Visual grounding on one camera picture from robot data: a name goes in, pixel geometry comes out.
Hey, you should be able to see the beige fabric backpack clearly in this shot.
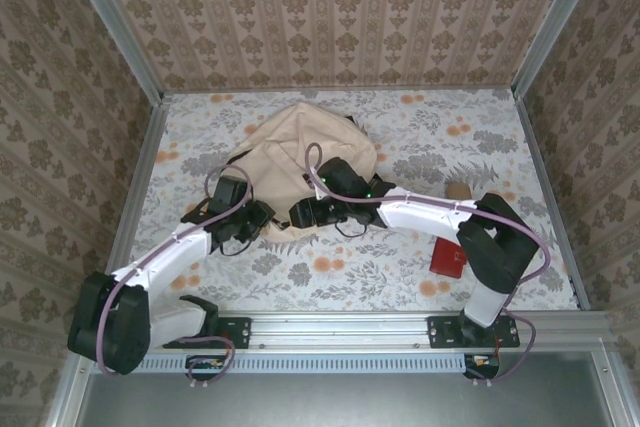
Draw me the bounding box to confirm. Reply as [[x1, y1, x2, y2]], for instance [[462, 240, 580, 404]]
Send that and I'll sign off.
[[227, 101, 379, 248]]

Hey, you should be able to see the red wallet case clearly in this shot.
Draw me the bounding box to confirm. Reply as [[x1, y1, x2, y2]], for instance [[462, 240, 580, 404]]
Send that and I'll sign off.
[[430, 238, 469, 278]]

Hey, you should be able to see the floral patterned table cover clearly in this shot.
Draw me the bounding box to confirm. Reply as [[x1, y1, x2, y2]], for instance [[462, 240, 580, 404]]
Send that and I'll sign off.
[[107, 89, 584, 312]]

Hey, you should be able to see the grey metal panel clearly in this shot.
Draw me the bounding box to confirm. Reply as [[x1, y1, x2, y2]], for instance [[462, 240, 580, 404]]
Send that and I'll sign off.
[[79, 371, 614, 427]]

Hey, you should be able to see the right gripper black thin cable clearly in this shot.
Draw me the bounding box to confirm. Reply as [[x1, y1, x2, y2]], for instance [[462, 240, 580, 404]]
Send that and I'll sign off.
[[333, 219, 375, 239]]

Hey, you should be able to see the gripper black thin cable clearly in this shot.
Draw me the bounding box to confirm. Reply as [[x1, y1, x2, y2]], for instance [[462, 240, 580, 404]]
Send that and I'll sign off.
[[217, 239, 251, 257], [333, 219, 375, 239]]

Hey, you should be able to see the left gripper black thin cable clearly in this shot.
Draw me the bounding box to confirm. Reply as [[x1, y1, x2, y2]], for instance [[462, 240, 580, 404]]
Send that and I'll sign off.
[[217, 239, 251, 257]]

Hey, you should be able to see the left aluminium side rail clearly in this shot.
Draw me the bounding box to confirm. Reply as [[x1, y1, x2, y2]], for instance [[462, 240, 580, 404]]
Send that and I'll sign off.
[[94, 94, 174, 313]]

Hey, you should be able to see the aluminium side rail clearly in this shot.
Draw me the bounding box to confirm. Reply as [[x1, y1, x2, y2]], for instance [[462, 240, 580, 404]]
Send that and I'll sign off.
[[94, 94, 174, 313], [512, 89, 592, 312]]

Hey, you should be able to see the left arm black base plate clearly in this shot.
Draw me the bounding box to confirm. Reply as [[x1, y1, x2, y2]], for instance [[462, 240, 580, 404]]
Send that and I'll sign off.
[[162, 316, 251, 350]]

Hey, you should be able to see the aluminium front frame rail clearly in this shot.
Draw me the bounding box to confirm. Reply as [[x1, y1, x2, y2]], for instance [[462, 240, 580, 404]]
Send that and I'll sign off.
[[73, 310, 617, 348]]

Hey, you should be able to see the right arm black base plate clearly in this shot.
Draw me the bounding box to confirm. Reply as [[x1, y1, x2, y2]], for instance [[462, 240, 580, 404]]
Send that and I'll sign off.
[[427, 315, 521, 350]]

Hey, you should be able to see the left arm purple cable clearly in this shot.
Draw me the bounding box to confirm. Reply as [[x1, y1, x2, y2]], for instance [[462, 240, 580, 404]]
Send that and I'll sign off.
[[97, 164, 254, 389]]

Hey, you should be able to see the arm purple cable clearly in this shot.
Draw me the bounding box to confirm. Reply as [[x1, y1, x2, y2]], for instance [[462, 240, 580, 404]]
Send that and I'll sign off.
[[304, 141, 551, 384], [97, 164, 254, 389]]

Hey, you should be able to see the grey slotted cable duct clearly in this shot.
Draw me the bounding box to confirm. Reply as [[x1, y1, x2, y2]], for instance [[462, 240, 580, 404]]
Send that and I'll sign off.
[[92, 353, 474, 375]]

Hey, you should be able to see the right aluminium side rail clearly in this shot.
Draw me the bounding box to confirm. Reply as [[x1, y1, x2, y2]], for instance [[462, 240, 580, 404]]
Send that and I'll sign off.
[[512, 89, 592, 312]]

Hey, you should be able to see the left aluminium corner post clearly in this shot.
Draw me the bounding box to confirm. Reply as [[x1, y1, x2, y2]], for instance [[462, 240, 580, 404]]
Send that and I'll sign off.
[[58, 0, 166, 104]]

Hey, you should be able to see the aluminium corner post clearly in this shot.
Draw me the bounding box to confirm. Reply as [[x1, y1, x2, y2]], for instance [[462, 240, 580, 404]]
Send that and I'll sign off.
[[510, 0, 610, 101], [58, 0, 166, 104]]

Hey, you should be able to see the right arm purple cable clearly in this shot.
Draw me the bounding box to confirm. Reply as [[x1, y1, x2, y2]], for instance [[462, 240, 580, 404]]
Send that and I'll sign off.
[[304, 141, 551, 384]]

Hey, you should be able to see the right aluminium corner post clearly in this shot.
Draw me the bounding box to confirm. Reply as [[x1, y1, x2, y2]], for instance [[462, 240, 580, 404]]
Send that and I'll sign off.
[[510, 0, 610, 101]]

